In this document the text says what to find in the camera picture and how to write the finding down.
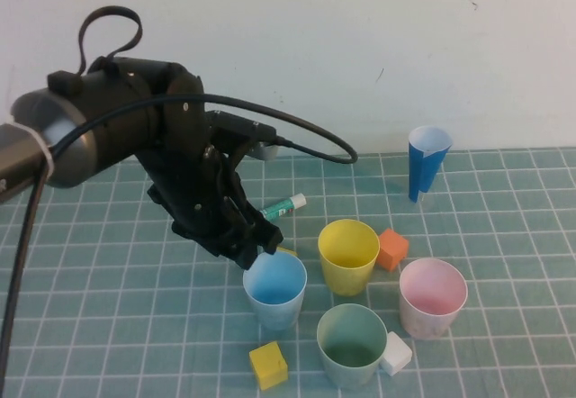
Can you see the pink plastic cup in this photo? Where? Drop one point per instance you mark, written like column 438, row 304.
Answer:
column 423, row 326

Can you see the yellow plastic cup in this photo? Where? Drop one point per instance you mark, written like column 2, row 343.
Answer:
column 346, row 281

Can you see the green and white glue stick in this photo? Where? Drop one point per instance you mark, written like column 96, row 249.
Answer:
column 285, row 206

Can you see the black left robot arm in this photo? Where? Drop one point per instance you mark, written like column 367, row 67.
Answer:
column 126, row 83

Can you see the teal checked tablecloth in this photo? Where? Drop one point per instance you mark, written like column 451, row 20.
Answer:
column 495, row 236

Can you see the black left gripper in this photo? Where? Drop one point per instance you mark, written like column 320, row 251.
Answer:
column 193, row 200

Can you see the green plastic cup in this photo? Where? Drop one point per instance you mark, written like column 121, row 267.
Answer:
column 348, row 371

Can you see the white foam cube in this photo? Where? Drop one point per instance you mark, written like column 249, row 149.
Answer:
column 398, row 353

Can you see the light blue plastic cup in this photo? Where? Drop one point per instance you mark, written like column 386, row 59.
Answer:
column 274, row 312

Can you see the yellow foam cube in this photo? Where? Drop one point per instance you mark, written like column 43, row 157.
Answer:
column 288, row 251
column 269, row 366

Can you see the blue paper cone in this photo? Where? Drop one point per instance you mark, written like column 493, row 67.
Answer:
column 420, row 168

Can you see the orange foam cube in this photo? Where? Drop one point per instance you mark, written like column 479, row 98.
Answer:
column 393, row 249

